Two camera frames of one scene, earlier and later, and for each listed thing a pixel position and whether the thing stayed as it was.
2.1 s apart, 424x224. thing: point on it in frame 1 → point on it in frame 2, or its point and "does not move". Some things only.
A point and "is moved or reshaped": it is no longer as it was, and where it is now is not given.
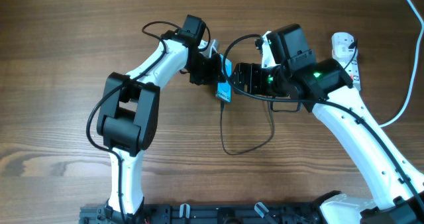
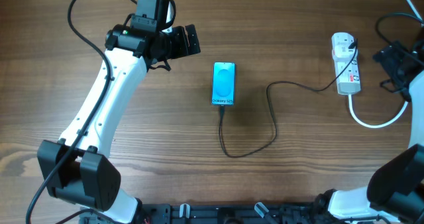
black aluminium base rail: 222,213 does not move
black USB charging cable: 272,117 is moved or reshaped
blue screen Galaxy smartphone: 224,90 is moved or reshaped
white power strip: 344,49 does not move
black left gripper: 213,75 → 181,50
